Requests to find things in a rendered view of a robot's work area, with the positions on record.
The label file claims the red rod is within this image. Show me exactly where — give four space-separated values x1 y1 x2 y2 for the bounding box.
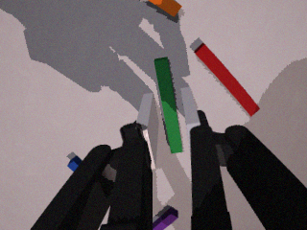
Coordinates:
194 43 260 117

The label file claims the purple rod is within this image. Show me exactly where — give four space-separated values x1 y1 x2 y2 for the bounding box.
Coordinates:
153 208 178 230

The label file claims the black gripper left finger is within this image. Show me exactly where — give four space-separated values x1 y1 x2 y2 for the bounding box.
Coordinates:
30 93 159 230

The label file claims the small blue cube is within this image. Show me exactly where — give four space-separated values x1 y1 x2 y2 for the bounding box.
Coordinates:
67 155 82 172

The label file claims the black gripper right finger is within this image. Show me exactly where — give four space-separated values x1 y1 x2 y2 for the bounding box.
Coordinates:
180 87 307 230

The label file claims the green rod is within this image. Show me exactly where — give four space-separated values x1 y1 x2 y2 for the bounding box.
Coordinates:
154 57 182 153

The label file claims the orange rod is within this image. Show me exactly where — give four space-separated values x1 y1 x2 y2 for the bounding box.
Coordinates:
149 0 182 17

